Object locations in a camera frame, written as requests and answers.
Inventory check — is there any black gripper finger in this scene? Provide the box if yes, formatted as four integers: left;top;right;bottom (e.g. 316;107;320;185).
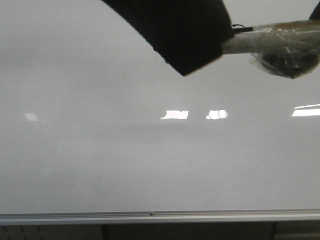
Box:
105;0;235;76
309;4;320;20

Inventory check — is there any white whiteboard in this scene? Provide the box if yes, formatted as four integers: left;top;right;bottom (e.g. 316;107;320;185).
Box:
0;0;320;214

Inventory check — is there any grey metal marker tray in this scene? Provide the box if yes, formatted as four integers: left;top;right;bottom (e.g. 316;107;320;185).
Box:
0;209;320;226

